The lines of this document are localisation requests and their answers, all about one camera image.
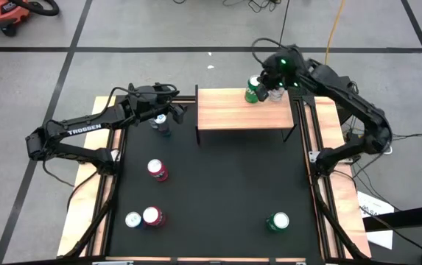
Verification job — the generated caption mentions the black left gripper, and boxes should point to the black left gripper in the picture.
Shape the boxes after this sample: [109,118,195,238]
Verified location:
[122,85,189,125]

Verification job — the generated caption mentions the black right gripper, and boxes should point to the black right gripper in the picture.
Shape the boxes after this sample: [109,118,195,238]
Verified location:
[256,44,307,103]

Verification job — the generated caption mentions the green Sprite can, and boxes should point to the green Sprite can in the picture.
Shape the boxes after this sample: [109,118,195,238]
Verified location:
[264,211,291,233]
[244,74,262,104]

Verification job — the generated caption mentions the red Fanta can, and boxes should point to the red Fanta can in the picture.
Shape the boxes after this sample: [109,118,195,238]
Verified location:
[147,158,169,183]
[142,205,166,227]

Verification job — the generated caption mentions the blue and silver energy can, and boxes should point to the blue and silver energy can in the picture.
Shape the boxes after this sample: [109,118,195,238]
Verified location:
[124,211,146,230]

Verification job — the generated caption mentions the black table mat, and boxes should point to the black table mat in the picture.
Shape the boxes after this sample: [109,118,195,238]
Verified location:
[107,101,324,258]

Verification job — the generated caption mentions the white paper sheet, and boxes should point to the white paper sheet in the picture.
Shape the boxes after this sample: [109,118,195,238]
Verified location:
[356,190,395,251]

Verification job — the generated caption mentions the black furniture edge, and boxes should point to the black furniture edge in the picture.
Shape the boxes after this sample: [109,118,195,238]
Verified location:
[361,203,422,265]

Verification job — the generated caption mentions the orange shop vacuum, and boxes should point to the orange shop vacuum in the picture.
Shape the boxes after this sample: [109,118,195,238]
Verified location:
[0,0,31,37]

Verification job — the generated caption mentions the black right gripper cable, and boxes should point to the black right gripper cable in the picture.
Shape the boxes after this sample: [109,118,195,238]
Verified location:
[250,36,289,66]

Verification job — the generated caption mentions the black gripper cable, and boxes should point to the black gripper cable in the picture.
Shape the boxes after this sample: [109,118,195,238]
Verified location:
[250,36,289,66]
[110,83,180,99]

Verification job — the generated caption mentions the wooden shelf with black frame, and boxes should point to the wooden shelf with black frame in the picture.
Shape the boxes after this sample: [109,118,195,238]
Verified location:
[194,83,298,146]

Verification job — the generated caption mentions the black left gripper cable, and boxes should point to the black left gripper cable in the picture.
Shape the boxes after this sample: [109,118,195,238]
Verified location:
[110,83,180,99]

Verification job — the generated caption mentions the black hanging cable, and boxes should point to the black hanging cable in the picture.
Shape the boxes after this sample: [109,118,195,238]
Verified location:
[278,0,291,47]

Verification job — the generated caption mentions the black cable tangle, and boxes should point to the black cable tangle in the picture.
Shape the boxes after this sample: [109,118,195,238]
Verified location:
[222,0,282,13]

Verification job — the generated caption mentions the yellow hanging cable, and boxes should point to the yellow hanging cable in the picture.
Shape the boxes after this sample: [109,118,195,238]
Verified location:
[323,0,346,69]

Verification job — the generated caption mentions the black aluminium table frame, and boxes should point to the black aluminium table frame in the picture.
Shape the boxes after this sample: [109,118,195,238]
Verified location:
[57,83,372,265]

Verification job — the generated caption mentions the black floor cable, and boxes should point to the black floor cable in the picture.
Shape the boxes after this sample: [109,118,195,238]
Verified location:
[41,160,99,213]

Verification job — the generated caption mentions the black power cables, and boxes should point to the black power cables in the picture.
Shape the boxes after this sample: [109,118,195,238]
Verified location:
[389,127,422,143]

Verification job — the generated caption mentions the black vacuum hose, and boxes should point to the black vacuum hose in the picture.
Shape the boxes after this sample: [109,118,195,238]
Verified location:
[11,0,60,18]

